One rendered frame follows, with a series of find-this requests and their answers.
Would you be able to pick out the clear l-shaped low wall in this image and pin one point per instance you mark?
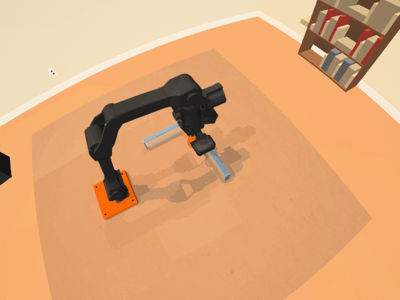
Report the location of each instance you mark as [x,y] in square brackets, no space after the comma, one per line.
[213,153]

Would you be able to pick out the clear low walls forming corner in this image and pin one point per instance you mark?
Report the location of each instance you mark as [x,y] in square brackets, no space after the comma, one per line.
[177,130]

